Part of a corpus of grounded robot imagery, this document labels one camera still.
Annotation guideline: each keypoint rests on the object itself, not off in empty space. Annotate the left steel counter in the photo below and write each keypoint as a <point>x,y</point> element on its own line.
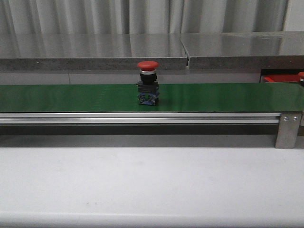
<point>86,52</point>

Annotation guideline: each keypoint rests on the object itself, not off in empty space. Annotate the steel counter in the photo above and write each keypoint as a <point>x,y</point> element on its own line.
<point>86,52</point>
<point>250,50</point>

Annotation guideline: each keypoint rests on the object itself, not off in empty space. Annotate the grey pleated curtain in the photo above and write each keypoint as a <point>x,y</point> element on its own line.
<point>140,16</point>

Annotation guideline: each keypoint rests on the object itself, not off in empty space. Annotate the aluminium conveyor side rail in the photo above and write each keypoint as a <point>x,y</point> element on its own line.
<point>139,118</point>

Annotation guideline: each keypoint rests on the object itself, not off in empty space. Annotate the red plastic bin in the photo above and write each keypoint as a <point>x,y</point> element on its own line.
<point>279,78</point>

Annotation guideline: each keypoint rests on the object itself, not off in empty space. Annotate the green conveyor belt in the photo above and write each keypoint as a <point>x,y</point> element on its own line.
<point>226,97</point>

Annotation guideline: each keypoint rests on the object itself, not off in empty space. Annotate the right steel counter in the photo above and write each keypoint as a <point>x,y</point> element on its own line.
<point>250,50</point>

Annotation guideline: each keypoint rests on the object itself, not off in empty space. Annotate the red mushroom push button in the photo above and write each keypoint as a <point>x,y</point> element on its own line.
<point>301,78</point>

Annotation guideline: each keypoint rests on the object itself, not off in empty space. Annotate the dark red push button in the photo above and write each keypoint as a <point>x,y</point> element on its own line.
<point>148,86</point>

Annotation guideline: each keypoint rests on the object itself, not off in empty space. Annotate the steel conveyor support bracket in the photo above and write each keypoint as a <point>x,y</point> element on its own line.
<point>289,124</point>

